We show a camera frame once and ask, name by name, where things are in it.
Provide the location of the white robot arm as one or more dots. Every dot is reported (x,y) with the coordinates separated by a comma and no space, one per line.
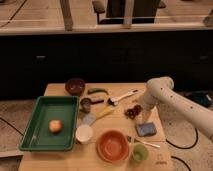
(161,89)

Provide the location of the black office chair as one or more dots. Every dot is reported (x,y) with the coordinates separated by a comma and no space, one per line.
(127,11)

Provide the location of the apple in tray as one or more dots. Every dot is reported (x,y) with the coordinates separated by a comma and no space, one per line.
(55,126)

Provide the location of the silver fork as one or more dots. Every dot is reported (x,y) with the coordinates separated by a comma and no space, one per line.
(134,140)

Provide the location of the dark red grape bunch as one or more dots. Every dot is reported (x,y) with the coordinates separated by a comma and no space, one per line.
(133,112)

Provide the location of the white paper cup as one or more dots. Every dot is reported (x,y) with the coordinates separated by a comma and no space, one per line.
(84,134)

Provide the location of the green cup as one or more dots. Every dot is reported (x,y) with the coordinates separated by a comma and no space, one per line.
(139,152)

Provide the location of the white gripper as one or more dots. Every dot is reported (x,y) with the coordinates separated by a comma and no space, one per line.
(148,102)

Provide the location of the green plastic tray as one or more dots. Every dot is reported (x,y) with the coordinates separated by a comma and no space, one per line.
(37,136)

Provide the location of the green cucumber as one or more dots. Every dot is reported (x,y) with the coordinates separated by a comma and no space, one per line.
(97,90)

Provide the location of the blue sponge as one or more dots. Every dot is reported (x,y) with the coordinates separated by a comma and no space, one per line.
(146,129)

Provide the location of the dark red bowl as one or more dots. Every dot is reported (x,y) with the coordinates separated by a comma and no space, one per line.
(75,86)

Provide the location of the white dish brush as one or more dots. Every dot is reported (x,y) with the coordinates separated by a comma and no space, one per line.
(114,100)

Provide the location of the blue object on floor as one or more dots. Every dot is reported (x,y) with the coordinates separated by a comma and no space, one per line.
(201,98)

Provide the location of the orange bowl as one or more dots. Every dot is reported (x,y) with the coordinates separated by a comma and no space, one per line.
(112,146)

